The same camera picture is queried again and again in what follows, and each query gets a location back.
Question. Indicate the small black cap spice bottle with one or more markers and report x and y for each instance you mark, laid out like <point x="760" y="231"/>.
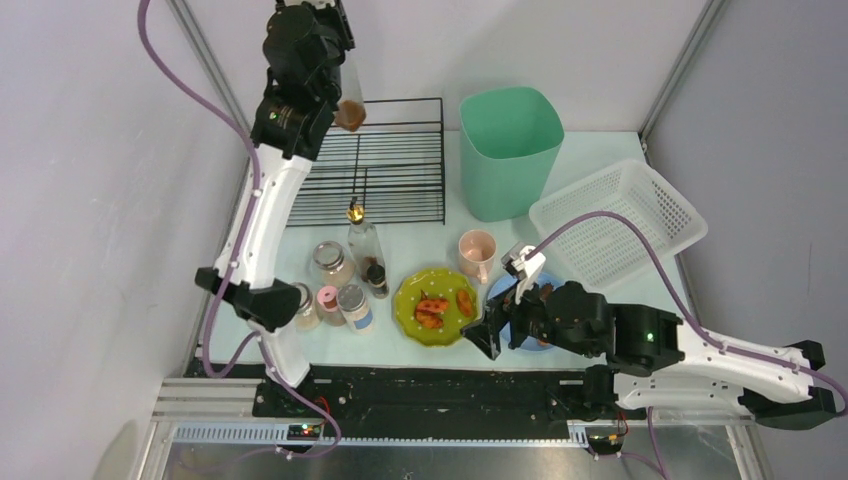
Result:
<point x="377" y="281"/>

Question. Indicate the tall jar blue label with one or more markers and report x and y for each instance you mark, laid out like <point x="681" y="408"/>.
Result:
<point x="353" y="304"/>

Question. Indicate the brown sea cucumber toy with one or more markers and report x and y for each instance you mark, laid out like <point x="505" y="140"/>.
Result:
<point x="545" y="291"/>

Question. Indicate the pink mug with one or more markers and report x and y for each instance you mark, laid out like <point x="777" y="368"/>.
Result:
<point x="477" y="251"/>

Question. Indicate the brown fried food piece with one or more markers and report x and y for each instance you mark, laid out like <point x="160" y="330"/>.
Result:
<point x="464" y="303"/>

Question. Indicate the round glass jar silver lid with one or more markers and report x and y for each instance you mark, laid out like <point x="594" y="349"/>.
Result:
<point x="307" y="317"/>

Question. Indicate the pink lid spice shaker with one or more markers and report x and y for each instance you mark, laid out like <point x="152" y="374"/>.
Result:
<point x="329" y="311"/>

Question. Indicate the orange chicken wing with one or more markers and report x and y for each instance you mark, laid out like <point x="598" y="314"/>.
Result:
<point x="432" y="305"/>
<point x="429" y="320"/>

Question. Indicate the green plastic bin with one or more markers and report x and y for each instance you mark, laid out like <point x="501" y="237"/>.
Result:
<point x="509" y="140"/>

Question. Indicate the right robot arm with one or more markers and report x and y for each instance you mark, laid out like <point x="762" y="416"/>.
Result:
<point x="654" y="359"/>

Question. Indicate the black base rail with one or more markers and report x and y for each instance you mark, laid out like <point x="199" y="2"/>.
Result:
<point x="441" y="404"/>

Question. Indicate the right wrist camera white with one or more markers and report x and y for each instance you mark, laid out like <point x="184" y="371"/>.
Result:
<point x="524" y="263"/>

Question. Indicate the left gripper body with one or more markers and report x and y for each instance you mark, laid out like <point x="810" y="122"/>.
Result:
<point x="334" y="23"/>

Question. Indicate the black wire rack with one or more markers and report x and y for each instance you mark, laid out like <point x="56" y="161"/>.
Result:
<point x="394" y="165"/>

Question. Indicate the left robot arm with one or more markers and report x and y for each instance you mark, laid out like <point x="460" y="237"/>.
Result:
<point x="285" y="140"/>

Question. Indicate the white plastic basket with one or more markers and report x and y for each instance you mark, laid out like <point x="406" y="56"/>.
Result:
<point x="601" y="252"/>

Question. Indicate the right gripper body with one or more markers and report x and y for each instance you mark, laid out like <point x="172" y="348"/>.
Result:
<point x="515" y="317"/>

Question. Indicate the oil bottle gold spout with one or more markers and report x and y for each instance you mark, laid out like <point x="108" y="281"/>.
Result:
<point x="363" y="239"/>
<point x="351" y="111"/>

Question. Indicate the green dotted plate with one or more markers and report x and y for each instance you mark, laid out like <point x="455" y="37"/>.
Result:
<point x="436" y="282"/>

